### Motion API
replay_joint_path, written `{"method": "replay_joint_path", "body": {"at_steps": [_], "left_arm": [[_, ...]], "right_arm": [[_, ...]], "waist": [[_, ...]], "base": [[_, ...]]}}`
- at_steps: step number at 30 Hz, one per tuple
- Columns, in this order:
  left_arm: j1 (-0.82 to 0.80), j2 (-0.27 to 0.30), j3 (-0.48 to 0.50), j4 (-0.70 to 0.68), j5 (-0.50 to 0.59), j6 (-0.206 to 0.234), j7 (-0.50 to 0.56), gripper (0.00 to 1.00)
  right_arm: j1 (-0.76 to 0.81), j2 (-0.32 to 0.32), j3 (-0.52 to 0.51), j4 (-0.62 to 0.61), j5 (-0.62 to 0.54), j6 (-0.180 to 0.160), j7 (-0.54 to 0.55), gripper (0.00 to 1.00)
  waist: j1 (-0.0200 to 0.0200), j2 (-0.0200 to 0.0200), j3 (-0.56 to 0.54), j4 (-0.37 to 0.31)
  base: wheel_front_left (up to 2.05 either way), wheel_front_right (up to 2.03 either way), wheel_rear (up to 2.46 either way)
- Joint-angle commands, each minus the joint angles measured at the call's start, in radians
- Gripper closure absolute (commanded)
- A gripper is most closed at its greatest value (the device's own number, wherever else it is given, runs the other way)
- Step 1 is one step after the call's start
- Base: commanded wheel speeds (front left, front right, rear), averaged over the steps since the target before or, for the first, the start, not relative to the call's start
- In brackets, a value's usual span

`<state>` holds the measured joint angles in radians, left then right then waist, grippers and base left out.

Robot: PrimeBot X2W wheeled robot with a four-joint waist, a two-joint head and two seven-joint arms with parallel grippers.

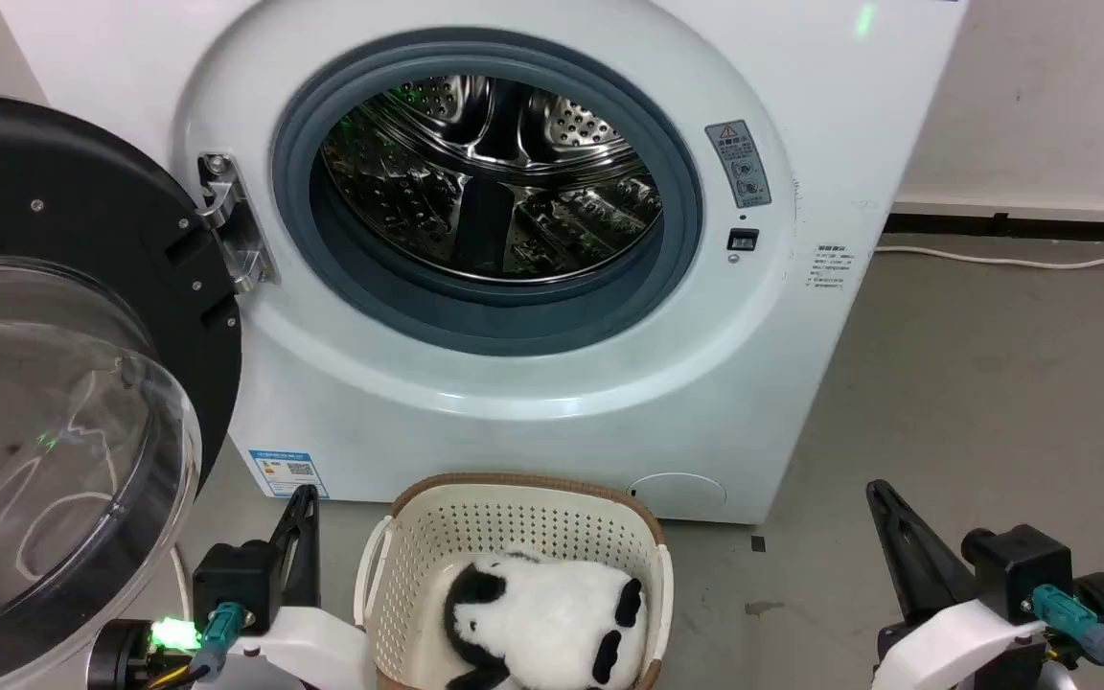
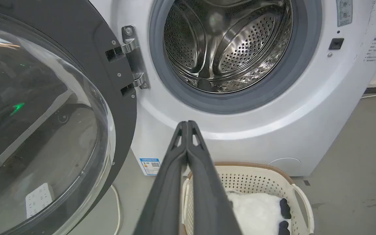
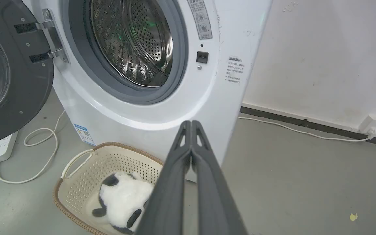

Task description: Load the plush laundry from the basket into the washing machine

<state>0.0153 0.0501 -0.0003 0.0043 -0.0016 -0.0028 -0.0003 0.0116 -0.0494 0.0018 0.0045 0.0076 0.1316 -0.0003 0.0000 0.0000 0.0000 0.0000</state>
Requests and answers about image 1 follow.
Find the black and white panda plush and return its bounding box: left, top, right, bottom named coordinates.
left=442, top=548, right=649, bottom=690

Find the chrome door hinge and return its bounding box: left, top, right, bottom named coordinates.
left=195, top=151, right=280, bottom=294

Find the teal left connector cable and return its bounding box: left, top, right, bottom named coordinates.
left=190, top=602, right=248, bottom=683

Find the grey warning sticker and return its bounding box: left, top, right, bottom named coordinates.
left=703, top=119, right=772, bottom=210

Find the teal right connector cable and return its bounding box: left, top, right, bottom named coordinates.
left=1031, top=583, right=1104, bottom=666

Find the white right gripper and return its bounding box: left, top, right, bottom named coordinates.
left=864, top=479, right=1051, bottom=690

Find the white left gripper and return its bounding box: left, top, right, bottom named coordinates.
left=222, top=484, right=373, bottom=690

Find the black washer door clear dome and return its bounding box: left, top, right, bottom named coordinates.
left=0, top=91, right=244, bottom=690

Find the stainless steel washer drum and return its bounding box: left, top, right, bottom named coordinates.
left=319, top=75, right=664, bottom=285

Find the grey rubber door gasket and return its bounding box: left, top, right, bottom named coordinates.
left=270, top=27, right=704, bottom=357

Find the white front-load washing machine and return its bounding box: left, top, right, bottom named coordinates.
left=0, top=0, right=970, bottom=526

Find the small printed text sticker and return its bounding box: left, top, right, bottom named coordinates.
left=806, top=242, right=858, bottom=291

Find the cream perforated laundry basket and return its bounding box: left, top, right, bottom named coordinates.
left=354, top=471, right=676, bottom=690

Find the blue energy label sticker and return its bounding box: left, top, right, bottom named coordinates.
left=247, top=448, right=331, bottom=500

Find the white floor cable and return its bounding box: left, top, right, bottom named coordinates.
left=874, top=244, right=1104, bottom=271

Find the teal connector cable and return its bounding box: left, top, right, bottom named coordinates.
left=190, top=602, right=248, bottom=683
left=1031, top=583, right=1104, bottom=666

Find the round white filter cover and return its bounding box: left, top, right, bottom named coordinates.
left=629, top=472, right=728, bottom=524

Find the black wall baseboard strip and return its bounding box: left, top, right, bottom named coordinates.
left=884, top=213, right=1104, bottom=244

